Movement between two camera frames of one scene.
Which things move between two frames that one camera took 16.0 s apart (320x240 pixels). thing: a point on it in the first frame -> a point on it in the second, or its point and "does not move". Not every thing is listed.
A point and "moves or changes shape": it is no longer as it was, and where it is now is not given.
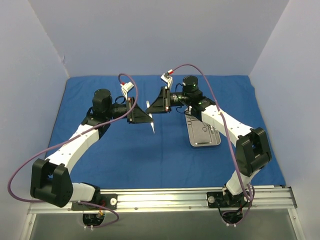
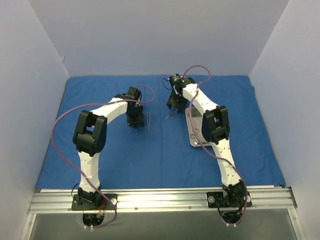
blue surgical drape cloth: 163,131 does not move
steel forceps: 204,129 moves or changes shape
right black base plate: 218,199 does not move
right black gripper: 167,100 -> 173,103
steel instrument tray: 201,133 does not move
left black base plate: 109,200 does not move
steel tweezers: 152,123 moves or changes shape
